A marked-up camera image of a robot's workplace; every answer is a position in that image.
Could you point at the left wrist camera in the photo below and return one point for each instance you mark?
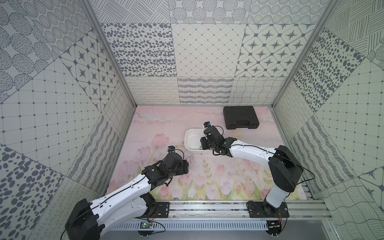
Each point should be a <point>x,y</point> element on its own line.
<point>171,149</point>

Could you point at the aluminium rail frame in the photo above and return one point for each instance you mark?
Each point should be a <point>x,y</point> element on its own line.
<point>236,210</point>

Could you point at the white vented cable duct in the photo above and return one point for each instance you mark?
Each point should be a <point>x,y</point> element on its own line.
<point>248,225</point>

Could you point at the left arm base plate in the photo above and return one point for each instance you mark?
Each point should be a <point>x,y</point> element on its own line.
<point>158,210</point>

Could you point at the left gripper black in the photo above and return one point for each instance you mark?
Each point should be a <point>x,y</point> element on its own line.
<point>182,166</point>

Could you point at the left circuit board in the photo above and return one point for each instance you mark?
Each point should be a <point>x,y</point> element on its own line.
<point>145,225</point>

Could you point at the black plastic tool case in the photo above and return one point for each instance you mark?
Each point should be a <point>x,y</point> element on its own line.
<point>240,117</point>

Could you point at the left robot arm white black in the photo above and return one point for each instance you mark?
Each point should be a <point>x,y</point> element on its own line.
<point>91,220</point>

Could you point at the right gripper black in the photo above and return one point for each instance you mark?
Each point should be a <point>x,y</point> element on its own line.
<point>203,143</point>

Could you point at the right circuit board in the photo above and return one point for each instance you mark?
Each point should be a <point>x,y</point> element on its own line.
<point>273,225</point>

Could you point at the white plastic storage box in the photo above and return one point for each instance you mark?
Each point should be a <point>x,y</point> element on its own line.
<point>192,141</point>

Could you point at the circuit board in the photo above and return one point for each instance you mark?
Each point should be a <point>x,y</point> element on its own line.
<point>273,225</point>
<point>145,225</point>

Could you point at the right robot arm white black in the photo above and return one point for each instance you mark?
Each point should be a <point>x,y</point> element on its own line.
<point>285,168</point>

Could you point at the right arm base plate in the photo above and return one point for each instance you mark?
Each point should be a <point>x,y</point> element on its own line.
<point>265,210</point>

